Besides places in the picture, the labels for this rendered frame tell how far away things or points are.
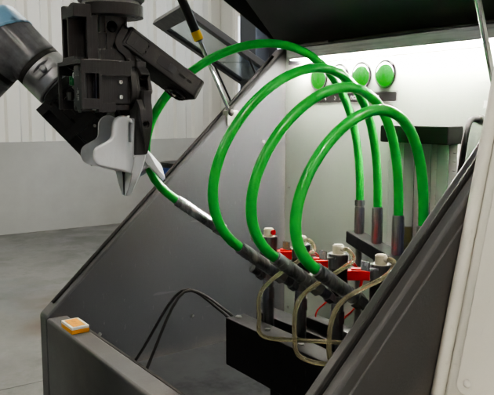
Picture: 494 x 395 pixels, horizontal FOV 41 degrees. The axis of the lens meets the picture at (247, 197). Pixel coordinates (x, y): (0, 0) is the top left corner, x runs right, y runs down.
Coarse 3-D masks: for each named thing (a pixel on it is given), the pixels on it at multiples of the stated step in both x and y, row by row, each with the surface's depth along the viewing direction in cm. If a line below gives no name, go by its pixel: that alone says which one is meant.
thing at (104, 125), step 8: (104, 120) 76; (112, 120) 77; (104, 128) 76; (104, 136) 76; (88, 144) 75; (96, 144) 76; (88, 152) 75; (88, 160) 75; (104, 168) 76; (120, 176) 77; (120, 184) 77
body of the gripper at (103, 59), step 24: (72, 24) 71; (96, 24) 71; (120, 24) 73; (72, 48) 71; (96, 48) 71; (120, 48) 73; (72, 72) 75; (96, 72) 69; (120, 72) 71; (144, 72) 72; (72, 96) 73; (96, 96) 70; (120, 96) 72
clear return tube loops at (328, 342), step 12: (312, 252) 94; (348, 252) 90; (348, 264) 87; (276, 276) 90; (384, 276) 81; (264, 288) 89; (312, 288) 84; (360, 288) 79; (300, 300) 83; (336, 312) 77; (264, 336) 89; (312, 360) 82
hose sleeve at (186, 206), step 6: (180, 198) 104; (174, 204) 104; (180, 204) 104; (186, 204) 104; (192, 204) 105; (186, 210) 105; (192, 210) 105; (198, 210) 105; (192, 216) 105; (198, 216) 105; (204, 216) 106; (210, 216) 106; (204, 222) 106; (210, 222) 106; (210, 228) 107
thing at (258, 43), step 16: (224, 48) 104; (240, 48) 104; (256, 48) 106; (288, 48) 107; (304, 48) 108; (208, 64) 103; (336, 80) 111; (160, 96) 102; (160, 112) 102; (352, 112) 112; (352, 128) 113; (160, 192) 104
